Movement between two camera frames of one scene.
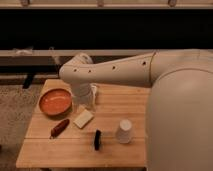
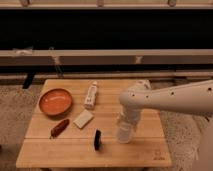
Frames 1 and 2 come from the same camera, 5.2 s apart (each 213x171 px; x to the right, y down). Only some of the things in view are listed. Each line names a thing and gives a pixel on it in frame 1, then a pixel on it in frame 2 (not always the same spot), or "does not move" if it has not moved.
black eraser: (97, 139) does not move
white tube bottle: (94, 88) does not move
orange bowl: (56, 102) does not move
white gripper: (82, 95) -> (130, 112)
